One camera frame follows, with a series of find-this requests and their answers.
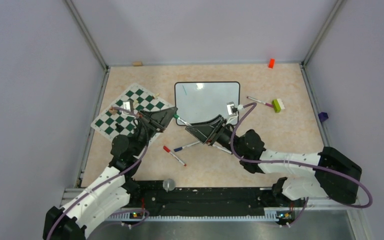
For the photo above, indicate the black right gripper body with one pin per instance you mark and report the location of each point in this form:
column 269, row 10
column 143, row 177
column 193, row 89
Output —
column 223, row 136

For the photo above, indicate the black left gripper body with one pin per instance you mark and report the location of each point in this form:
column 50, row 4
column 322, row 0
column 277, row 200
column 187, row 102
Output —
column 145, row 130

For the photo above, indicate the green cap marker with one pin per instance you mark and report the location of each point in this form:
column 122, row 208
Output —
column 180, row 121

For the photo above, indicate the white whiteboard black frame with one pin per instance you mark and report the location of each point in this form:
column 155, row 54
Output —
column 202, row 101

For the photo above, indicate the black cap marker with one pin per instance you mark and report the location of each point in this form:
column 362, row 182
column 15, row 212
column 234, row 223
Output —
column 222, row 149

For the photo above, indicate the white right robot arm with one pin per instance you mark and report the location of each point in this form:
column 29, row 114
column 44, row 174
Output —
column 324, row 174

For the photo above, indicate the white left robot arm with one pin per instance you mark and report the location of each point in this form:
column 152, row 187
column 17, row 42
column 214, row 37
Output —
column 110, row 190

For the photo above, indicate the black chess piece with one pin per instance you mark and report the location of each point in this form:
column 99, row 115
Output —
column 118, row 127

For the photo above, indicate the red cap marker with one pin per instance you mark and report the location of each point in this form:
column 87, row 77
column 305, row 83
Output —
column 175, row 156

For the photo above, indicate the blue cap marker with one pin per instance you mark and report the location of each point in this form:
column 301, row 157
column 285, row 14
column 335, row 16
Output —
column 186, row 146

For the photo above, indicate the brown wooden chess piece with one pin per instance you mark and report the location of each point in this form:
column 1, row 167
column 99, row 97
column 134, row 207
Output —
column 112, row 111

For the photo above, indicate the purple cap marker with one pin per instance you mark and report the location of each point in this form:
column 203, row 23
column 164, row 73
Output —
column 260, row 102

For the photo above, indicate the grey round knob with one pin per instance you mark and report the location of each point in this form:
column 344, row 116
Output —
column 169, row 185

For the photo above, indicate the wooden cork piece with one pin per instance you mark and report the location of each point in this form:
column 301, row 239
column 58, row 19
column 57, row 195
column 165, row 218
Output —
column 137, row 64

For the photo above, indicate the green white toy brick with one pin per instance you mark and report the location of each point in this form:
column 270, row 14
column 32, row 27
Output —
column 278, row 105

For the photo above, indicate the orange toy block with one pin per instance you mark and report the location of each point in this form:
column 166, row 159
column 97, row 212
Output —
column 271, row 63

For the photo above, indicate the purple toy block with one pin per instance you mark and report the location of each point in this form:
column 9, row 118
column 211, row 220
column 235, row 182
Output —
column 323, row 116

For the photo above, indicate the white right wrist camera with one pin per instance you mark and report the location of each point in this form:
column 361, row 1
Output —
column 233, row 112

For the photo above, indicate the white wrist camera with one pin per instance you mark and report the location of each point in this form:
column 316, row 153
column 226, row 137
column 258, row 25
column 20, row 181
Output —
column 233, row 112
column 128, row 108

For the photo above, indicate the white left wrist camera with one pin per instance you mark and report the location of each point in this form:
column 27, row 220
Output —
column 128, row 108

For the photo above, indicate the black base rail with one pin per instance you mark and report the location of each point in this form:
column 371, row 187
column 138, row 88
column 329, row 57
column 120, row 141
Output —
column 201, row 201

